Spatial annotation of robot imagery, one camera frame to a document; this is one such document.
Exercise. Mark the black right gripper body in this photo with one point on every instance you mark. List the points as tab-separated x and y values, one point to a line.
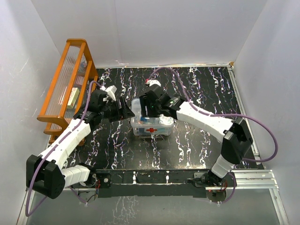
160	113

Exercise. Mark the orange wooden rack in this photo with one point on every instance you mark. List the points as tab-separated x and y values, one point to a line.
75	69

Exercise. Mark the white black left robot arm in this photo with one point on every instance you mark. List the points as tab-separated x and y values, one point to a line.
45	173

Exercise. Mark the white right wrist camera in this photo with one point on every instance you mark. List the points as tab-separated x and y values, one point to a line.
150	82

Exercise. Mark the clear box lid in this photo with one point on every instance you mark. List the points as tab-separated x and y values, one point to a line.
140	121

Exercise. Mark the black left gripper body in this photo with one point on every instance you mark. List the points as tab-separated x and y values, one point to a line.
110	111

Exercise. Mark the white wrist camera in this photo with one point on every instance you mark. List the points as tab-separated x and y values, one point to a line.
110	93
150	82

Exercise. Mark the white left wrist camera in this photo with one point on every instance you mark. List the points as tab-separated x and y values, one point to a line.
110	93

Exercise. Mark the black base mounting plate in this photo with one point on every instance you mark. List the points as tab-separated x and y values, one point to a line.
172	182

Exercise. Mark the clear medicine kit box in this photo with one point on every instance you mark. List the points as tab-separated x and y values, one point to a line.
152	130

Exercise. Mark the cream box on rack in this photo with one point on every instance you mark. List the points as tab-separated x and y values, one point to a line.
72	98

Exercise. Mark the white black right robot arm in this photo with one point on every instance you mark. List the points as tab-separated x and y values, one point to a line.
233	134

